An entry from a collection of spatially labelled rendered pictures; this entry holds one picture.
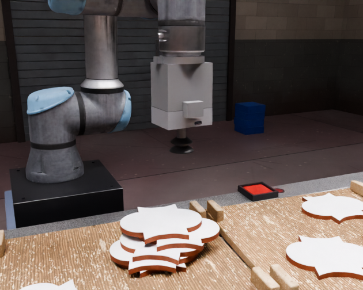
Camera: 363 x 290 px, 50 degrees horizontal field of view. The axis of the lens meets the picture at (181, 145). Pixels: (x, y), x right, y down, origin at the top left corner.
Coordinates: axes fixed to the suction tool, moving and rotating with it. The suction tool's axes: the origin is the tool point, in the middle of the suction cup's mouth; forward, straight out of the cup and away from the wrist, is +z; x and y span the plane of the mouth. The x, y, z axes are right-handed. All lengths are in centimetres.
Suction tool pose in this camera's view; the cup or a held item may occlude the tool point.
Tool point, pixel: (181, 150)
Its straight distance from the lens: 68.0
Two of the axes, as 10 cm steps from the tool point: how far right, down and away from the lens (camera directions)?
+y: 8.7, -1.3, 4.7
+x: -4.9, -2.4, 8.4
